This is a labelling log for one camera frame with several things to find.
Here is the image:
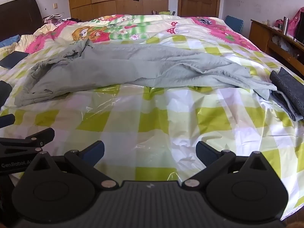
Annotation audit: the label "grey-green pants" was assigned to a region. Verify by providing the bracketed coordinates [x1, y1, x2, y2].
[14, 40, 276, 107]

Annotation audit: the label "black folded garment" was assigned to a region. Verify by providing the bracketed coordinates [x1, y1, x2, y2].
[0, 80, 12, 108]

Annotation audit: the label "dark blue notebook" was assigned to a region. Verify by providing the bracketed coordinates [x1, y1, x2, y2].
[0, 51, 29, 69]

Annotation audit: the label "colourful checked bed quilt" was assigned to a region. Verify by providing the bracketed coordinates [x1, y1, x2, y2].
[1, 14, 303, 218]

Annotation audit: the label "blue pillow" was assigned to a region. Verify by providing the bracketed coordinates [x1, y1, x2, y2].
[0, 35, 21, 48]

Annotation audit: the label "folded dark grey pants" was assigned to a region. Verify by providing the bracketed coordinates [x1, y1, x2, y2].
[270, 68, 303, 121]

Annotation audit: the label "dark wooden headboard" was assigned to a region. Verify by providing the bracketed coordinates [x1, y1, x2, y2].
[0, 0, 43, 41]

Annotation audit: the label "wooden sideboard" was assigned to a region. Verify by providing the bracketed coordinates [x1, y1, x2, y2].
[249, 20, 303, 78]

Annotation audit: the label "blue foam mat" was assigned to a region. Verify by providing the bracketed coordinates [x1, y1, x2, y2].
[224, 15, 244, 33]

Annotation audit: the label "steel thermos bottle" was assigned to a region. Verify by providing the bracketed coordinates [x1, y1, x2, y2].
[282, 17, 289, 35]

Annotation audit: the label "pink bag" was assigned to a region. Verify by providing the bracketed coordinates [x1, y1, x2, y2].
[287, 7, 304, 36]

